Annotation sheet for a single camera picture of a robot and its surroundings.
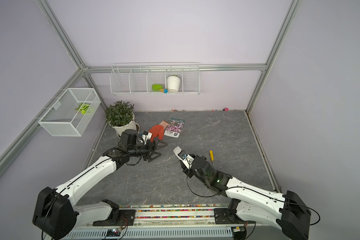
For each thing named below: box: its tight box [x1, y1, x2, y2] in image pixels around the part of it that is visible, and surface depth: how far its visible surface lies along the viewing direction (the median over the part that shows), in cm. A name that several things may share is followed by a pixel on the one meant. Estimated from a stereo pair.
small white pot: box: [167, 75, 181, 93], surface depth 94 cm
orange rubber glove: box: [148, 120, 169, 143], surface depth 114 cm
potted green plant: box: [105, 100, 140, 139], surface depth 96 cm
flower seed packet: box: [164, 118, 185, 138], surface depth 111 cm
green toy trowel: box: [151, 84, 168, 94], surface depth 101 cm
